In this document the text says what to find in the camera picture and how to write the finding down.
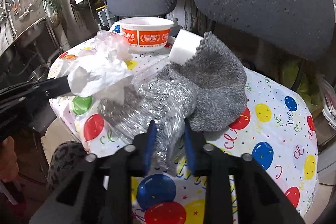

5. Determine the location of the white tissue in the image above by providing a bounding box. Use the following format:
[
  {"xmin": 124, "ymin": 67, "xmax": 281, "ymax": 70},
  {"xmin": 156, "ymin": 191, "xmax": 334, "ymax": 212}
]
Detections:
[{"xmin": 57, "ymin": 31, "xmax": 133, "ymax": 105}]

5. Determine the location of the grey knitted glove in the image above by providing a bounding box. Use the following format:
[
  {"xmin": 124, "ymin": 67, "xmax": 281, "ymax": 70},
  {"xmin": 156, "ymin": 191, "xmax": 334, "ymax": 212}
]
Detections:
[{"xmin": 98, "ymin": 32, "xmax": 247, "ymax": 169}]

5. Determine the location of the steel kitchen sink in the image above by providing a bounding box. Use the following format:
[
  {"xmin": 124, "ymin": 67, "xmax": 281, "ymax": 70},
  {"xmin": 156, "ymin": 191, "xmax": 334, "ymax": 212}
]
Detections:
[{"xmin": 1, "ymin": 0, "xmax": 58, "ymax": 81}]

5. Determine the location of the person's left hand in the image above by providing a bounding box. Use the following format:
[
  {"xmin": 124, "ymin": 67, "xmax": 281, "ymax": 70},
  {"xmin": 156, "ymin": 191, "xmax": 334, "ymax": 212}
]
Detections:
[{"xmin": 0, "ymin": 136, "xmax": 19, "ymax": 182}]

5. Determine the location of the balloon print tablecloth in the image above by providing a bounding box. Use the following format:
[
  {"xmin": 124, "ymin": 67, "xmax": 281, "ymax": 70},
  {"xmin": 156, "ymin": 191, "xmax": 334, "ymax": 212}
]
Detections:
[{"xmin": 47, "ymin": 23, "xmax": 319, "ymax": 224}]

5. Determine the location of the potted green plant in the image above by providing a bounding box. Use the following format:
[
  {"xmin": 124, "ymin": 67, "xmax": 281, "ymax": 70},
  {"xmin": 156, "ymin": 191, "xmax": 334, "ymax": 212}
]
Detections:
[{"xmin": 40, "ymin": 0, "xmax": 62, "ymax": 28}]

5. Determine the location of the grey gas meter box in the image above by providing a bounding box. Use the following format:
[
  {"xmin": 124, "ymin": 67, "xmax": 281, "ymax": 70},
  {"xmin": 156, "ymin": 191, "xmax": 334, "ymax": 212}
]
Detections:
[{"xmin": 97, "ymin": 7, "xmax": 116, "ymax": 28}]

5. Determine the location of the orange white paper bowl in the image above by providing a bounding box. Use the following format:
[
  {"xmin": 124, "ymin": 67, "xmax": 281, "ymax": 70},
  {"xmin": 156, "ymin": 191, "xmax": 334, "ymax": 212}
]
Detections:
[{"xmin": 117, "ymin": 17, "xmax": 174, "ymax": 52}]

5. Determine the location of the clear plastic storage container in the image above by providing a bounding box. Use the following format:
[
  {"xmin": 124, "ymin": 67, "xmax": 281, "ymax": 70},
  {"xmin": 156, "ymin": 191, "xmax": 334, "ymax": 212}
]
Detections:
[{"xmin": 317, "ymin": 75, "xmax": 336, "ymax": 130}]

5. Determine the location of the green cabbage in box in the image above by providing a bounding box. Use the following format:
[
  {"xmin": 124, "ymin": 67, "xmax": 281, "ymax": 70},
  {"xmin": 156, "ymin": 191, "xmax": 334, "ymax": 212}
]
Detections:
[{"xmin": 279, "ymin": 60, "xmax": 323, "ymax": 118}]

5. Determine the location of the white foam block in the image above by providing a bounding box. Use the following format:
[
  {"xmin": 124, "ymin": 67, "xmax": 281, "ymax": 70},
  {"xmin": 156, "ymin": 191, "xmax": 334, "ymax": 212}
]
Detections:
[{"xmin": 168, "ymin": 30, "xmax": 203, "ymax": 65}]

